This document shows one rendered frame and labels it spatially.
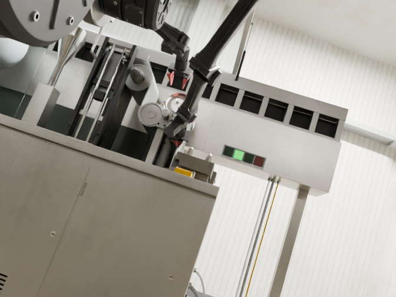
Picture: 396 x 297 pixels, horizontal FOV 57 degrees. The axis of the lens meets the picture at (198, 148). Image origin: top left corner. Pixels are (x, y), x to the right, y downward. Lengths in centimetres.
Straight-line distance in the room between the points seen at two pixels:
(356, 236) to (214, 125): 306
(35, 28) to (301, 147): 197
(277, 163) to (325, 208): 260
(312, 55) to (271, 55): 54
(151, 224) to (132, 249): 12
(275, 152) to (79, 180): 111
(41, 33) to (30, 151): 139
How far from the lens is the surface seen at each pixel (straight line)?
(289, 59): 493
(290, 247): 225
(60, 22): 30
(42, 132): 162
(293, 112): 229
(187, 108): 151
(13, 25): 25
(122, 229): 148
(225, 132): 212
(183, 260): 145
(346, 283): 479
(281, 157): 212
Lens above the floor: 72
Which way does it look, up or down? 12 degrees up
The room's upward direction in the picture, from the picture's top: 19 degrees clockwise
